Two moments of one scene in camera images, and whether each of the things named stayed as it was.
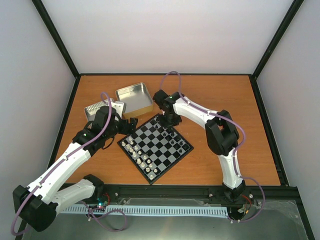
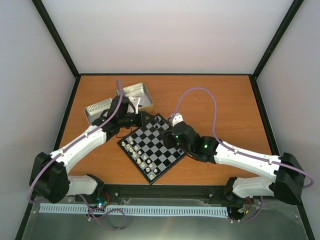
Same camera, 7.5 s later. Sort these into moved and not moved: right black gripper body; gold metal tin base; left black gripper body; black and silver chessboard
Moved: right black gripper body; left black gripper body
Not moved: black and silver chessboard; gold metal tin base
